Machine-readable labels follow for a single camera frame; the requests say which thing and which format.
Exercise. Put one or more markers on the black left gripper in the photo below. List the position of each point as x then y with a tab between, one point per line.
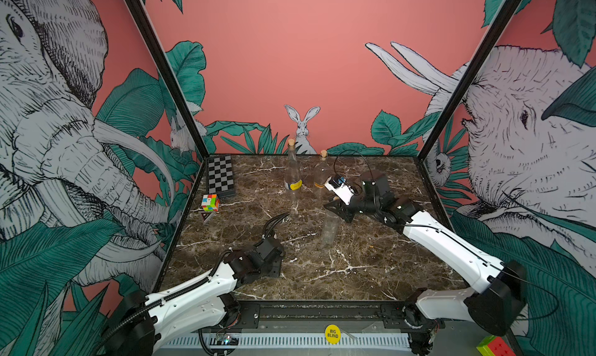
276	271

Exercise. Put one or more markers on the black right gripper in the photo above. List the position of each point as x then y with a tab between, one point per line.
344	210

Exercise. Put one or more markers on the glass bottle blue label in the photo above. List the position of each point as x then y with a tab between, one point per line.
330	228

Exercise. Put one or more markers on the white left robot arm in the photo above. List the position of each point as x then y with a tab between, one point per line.
143	323

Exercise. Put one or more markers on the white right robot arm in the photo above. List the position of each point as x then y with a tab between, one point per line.
496	292

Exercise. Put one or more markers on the glass bottle yellow price label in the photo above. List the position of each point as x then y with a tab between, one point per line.
293	178

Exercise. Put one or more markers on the colourful rubiks cube on table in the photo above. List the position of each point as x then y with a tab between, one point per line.
210	203

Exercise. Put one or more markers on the black white chessboard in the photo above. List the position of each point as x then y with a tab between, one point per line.
220	176

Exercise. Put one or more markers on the yellow round big blind sticker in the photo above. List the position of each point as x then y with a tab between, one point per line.
332	334

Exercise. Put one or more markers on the colourful cube bottom right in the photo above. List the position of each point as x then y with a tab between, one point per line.
494	346

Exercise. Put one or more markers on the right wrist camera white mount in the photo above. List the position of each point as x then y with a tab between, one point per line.
338	185

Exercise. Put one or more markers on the white perforated cable tray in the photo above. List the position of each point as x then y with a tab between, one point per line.
245	341

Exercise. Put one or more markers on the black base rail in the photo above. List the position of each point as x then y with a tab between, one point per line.
309	315

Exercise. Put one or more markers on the black right frame post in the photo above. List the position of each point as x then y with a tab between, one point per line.
499	23

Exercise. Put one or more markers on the black frame post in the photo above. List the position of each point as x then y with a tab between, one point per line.
499	23
145	27

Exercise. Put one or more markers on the black left frame post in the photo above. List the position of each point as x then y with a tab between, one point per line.
145	27

